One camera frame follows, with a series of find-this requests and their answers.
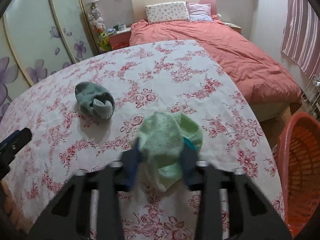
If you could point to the wooden nightstand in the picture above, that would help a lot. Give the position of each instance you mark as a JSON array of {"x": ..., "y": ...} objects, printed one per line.
[{"x": 233, "y": 27}]

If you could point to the green and yellow plush toy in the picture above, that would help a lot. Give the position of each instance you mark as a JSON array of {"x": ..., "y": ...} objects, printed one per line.
[{"x": 103, "y": 42}]

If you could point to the bed with red duvet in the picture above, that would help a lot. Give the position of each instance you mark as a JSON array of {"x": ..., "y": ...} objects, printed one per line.
[{"x": 237, "y": 55}]

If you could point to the red and white nightstand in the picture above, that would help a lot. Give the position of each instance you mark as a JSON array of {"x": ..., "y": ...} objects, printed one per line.
[{"x": 120, "y": 40}]

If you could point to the pink striped curtain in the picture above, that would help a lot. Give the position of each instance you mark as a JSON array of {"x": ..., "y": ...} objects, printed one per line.
[{"x": 302, "y": 30}]

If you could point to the orange plastic basket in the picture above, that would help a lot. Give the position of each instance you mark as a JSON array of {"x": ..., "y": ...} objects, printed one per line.
[{"x": 300, "y": 155}]

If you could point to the stack of plush toys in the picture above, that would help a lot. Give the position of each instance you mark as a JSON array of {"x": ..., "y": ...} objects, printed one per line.
[{"x": 96, "y": 17}]

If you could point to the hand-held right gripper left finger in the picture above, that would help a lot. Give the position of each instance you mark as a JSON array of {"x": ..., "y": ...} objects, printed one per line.
[{"x": 131, "y": 166}]

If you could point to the floral tablecloth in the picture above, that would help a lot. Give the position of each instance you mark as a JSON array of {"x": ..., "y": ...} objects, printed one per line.
[{"x": 175, "y": 90}]

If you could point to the white floral pillow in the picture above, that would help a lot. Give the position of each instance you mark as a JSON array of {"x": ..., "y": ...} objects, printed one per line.
[{"x": 167, "y": 12}]

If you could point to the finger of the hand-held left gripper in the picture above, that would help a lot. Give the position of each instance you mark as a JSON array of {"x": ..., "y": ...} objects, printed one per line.
[{"x": 17, "y": 140}]

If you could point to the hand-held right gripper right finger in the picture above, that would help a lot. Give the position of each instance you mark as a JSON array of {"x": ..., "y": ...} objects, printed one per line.
[{"x": 190, "y": 165}]

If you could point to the grey-green crumpled sock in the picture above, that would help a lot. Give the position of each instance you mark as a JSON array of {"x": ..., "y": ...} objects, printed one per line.
[{"x": 87, "y": 97}]

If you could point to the pink striped pillow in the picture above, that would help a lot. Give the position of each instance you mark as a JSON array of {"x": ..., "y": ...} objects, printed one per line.
[{"x": 200, "y": 12}]

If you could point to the white mug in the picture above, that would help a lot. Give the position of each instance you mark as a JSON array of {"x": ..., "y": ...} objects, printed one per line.
[{"x": 121, "y": 27}]

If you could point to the wardrobe with flower print doors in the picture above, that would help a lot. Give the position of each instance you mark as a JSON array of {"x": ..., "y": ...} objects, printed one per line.
[{"x": 30, "y": 42}]

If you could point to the light green sock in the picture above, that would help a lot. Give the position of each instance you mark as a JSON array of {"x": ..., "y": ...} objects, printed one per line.
[{"x": 165, "y": 140}]

